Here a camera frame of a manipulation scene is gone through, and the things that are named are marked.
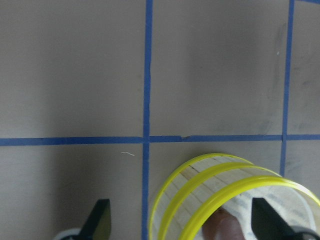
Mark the yellow rimmed steamer basket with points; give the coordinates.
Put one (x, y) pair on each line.
(178, 178)
(232, 186)

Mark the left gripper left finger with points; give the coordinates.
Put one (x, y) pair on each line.
(98, 224)

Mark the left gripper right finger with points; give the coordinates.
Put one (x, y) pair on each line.
(267, 224)

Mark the brown bun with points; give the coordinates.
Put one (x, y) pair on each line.
(222, 225)

